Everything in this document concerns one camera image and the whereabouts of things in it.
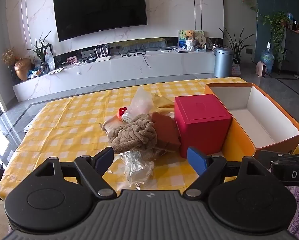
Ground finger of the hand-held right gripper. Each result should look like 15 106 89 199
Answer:
255 150 299 166

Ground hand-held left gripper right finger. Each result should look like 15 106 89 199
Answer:
183 147 267 198

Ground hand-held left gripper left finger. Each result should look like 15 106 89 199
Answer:
33 147 117 200

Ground clear plastic bag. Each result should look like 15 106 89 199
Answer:
111 150 155 188

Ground orange cardboard box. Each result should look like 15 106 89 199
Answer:
205 82 299 158

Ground beige quilted mitt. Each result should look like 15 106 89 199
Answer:
99 115 130 136

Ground brown knitted scarf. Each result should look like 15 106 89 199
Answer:
107 114 158 155

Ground orange-brown cloth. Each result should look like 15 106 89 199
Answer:
151 112 181 153

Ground red crochet flower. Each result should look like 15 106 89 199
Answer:
116 107 128 119

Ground yellow cloth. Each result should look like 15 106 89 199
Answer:
153 93 176 108

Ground pale pink organza bag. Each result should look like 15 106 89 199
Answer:
124 87 157 123

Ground red square box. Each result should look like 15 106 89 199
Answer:
175 94 233 159

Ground yellow checkered tablecloth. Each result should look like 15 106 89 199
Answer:
0 77 265 201

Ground pink space heater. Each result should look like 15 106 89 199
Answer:
255 61 267 77

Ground small woven basket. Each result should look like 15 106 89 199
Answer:
232 58 241 76

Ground white marble television console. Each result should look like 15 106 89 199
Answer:
12 49 216 102

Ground blue water bottle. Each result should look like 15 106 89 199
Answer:
261 42 275 74

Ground dark grey cabinet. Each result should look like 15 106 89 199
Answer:
271 27 299 74

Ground grey metal trash can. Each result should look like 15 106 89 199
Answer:
213 47 234 78

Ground white router with antennas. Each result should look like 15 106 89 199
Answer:
94 44 112 62

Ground blue snack packet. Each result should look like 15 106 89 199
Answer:
27 66 43 78

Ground green plant in glass vase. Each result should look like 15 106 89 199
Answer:
27 31 52 75

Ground long-leaved potted plant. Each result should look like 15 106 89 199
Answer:
220 26 255 66

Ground brown teddy bear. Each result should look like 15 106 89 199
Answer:
185 30 196 52

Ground golden acorn jar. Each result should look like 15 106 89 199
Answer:
14 58 32 81

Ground green and blue drawing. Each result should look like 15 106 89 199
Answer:
178 29 205 49

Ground trailing ivy plant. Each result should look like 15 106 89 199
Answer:
256 11 290 63

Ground dried flower bunch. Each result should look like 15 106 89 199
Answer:
2 48 20 68

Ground black cables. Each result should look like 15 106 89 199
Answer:
118 49 151 69

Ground black wall television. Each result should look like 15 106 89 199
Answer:
53 0 148 42

